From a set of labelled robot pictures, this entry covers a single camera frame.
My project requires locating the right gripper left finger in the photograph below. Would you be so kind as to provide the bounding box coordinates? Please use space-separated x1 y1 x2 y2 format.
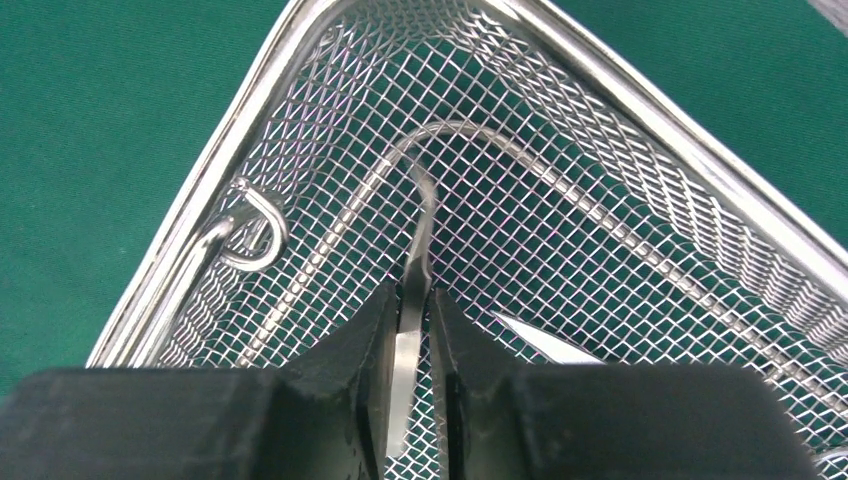
1 283 397 479

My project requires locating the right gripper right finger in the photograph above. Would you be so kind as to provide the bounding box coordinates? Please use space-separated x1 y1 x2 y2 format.
429 289 817 479

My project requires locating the metal mesh tray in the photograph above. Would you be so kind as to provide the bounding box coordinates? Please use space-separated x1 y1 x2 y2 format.
87 1 847 479

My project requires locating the green surgical cloth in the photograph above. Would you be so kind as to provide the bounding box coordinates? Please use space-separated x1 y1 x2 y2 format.
1 1 847 392

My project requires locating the steel scissors blade pair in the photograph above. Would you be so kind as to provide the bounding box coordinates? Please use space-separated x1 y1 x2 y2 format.
493 312 603 365

